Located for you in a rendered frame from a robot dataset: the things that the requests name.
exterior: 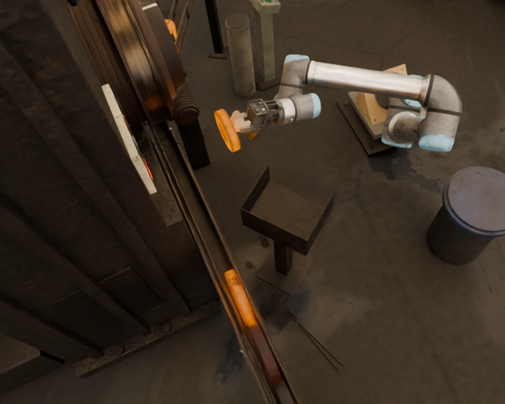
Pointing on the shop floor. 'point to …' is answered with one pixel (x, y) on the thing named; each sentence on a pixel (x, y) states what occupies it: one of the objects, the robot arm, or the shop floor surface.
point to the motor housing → (190, 129)
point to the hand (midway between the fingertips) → (227, 127)
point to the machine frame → (74, 204)
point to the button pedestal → (265, 43)
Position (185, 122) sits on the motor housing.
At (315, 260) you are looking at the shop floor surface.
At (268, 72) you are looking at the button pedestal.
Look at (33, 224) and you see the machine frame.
